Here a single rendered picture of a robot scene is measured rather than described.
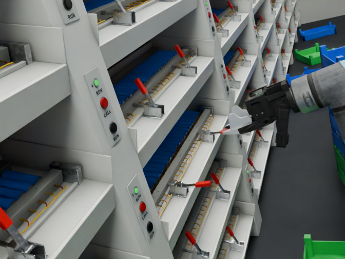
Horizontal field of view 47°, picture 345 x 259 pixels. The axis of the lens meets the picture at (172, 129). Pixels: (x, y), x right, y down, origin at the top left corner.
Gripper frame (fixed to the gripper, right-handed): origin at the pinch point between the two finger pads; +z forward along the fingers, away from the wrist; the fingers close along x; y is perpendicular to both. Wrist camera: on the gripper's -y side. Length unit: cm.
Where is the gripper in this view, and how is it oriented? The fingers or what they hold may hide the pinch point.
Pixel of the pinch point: (229, 130)
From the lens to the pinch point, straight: 112.2
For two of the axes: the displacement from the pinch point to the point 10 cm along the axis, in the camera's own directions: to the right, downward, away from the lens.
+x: -3.1, 4.4, -8.4
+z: -8.2, 3.3, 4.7
